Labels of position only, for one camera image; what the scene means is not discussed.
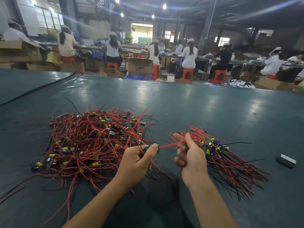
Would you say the grid window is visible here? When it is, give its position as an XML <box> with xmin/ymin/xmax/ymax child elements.
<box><xmin>35</xmin><ymin>4</ymin><xmax>65</xmax><ymax>29</ymax></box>

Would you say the blue plastic crate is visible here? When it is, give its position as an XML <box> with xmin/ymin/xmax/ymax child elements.
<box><xmin>125</xmin><ymin>74</ymin><xmax>153</xmax><ymax>81</ymax></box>

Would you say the heap of black white items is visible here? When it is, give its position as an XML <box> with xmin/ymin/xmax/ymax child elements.
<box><xmin>228</xmin><ymin>79</ymin><xmax>256</xmax><ymax>89</ymax></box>

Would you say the person's left forearm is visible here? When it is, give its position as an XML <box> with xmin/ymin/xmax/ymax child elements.
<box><xmin>62</xmin><ymin>180</ymin><xmax>130</xmax><ymax>228</ymax></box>

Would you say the pile of red-wired boards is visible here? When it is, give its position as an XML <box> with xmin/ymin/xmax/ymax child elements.
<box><xmin>0</xmin><ymin>108</ymin><xmax>164</xmax><ymax>226</ymax></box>

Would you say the dark green table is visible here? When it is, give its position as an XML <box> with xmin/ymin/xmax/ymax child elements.
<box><xmin>0</xmin><ymin>69</ymin><xmax>304</xmax><ymax>228</ymax></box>

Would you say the person's right forearm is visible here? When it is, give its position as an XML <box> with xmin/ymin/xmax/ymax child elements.
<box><xmin>183</xmin><ymin>177</ymin><xmax>237</xmax><ymax>228</ymax></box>

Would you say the yellow sack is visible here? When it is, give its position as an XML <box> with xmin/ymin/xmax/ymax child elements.
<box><xmin>47</xmin><ymin>52</ymin><xmax>61</xmax><ymax>65</ymax></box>

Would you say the small black grey block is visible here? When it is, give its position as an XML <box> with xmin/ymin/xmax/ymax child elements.
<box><xmin>276</xmin><ymin>154</ymin><xmax>297</xmax><ymax>169</ymax></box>

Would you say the person's right hand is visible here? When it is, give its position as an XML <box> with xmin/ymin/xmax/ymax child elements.
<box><xmin>172</xmin><ymin>132</ymin><xmax>209</xmax><ymax>188</ymax></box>

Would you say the person's left hand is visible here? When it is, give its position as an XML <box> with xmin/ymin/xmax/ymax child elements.
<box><xmin>114</xmin><ymin>143</ymin><xmax>159</xmax><ymax>190</ymax></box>

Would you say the red wire with yellow connector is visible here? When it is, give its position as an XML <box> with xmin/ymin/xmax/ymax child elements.
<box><xmin>138</xmin><ymin>140</ymin><xmax>186</xmax><ymax>151</ymax></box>

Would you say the large open cardboard box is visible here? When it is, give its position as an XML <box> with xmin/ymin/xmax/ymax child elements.
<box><xmin>0</xmin><ymin>40</ymin><xmax>44</xmax><ymax>63</ymax></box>

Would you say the sorted bundle of wired boards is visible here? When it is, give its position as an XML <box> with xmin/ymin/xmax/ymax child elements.
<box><xmin>172</xmin><ymin>126</ymin><xmax>269</xmax><ymax>200</ymax></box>

